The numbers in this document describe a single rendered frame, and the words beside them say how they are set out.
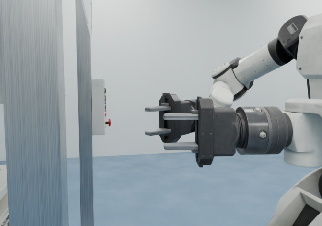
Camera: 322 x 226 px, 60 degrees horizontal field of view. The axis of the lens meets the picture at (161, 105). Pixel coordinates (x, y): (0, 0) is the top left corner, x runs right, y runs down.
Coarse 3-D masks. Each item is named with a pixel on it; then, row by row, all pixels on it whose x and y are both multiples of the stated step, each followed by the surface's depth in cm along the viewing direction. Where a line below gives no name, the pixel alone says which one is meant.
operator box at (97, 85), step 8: (96, 80) 127; (96, 88) 128; (96, 96) 128; (96, 104) 128; (104, 104) 129; (96, 112) 129; (104, 112) 130; (96, 120) 129; (104, 120) 130; (96, 128) 129; (104, 128) 130
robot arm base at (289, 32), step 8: (296, 16) 84; (304, 16) 82; (288, 24) 85; (296, 24) 82; (304, 24) 80; (280, 32) 86; (288, 32) 83; (296, 32) 81; (280, 40) 85; (288, 40) 81; (296, 40) 79; (288, 48) 81; (296, 48) 81; (296, 56) 82
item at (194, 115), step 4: (192, 112) 50; (196, 112) 50; (164, 116) 49; (168, 116) 49; (172, 116) 49; (176, 116) 49; (180, 116) 49; (184, 116) 49; (188, 116) 49; (192, 116) 49; (196, 116) 49
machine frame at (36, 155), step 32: (0, 0) 31; (32, 0) 31; (0, 32) 31; (32, 32) 31; (32, 64) 32; (32, 96) 32; (64, 96) 38; (32, 128) 32; (64, 128) 37; (32, 160) 33; (64, 160) 37; (32, 192) 33; (64, 192) 36; (32, 224) 33; (64, 224) 36
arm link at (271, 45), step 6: (270, 42) 91; (276, 42) 88; (270, 48) 89; (276, 48) 88; (282, 48) 89; (270, 54) 89; (276, 54) 88; (282, 54) 89; (288, 54) 90; (276, 60) 89; (282, 60) 89; (288, 60) 91
